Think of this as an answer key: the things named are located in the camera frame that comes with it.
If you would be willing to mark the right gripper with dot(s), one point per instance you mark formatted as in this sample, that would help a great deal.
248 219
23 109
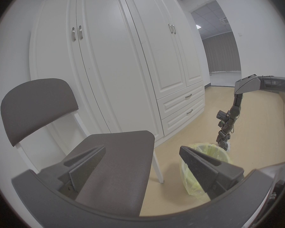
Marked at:
224 135

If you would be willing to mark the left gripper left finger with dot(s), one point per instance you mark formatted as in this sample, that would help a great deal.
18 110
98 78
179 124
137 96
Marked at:
80 167

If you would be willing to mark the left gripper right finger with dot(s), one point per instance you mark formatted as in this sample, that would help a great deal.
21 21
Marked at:
204 170

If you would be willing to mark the black plastic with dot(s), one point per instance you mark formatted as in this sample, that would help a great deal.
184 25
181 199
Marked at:
223 145

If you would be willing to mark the yellow plastic bag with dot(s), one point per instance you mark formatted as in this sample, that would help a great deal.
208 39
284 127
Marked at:
192 186

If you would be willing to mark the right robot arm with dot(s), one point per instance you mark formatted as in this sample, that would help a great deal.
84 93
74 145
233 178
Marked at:
251 83

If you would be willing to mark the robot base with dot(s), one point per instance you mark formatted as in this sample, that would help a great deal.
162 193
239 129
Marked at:
282 166

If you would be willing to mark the white trash bin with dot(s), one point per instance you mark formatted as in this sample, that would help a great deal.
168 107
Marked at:
209 151

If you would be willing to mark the white chair dark grey seat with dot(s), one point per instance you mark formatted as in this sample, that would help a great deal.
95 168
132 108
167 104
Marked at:
114 165

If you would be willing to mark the grey curtain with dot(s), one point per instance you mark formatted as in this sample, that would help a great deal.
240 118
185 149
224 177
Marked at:
220 53

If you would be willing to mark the white wardrobe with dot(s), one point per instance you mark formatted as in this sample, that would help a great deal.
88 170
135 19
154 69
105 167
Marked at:
123 56

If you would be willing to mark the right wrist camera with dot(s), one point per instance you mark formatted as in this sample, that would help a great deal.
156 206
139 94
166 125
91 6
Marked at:
222 115

